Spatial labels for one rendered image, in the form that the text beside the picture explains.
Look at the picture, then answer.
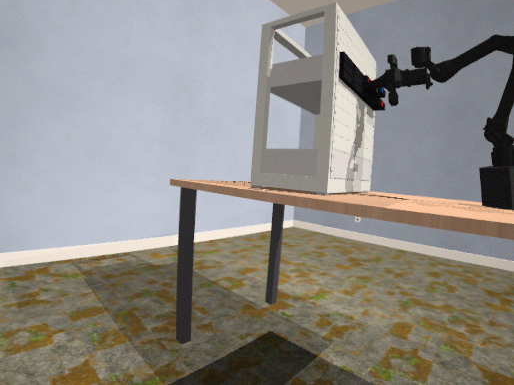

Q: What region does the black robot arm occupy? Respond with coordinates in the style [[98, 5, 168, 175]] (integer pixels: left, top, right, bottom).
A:
[[387, 35, 514, 167]]

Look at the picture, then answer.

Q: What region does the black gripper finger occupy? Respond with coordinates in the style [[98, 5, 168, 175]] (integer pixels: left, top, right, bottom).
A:
[[374, 80, 390, 92], [371, 70, 387, 82]]

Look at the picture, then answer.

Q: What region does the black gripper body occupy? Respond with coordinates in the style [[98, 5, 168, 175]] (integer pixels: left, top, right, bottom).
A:
[[387, 54, 413, 106]]

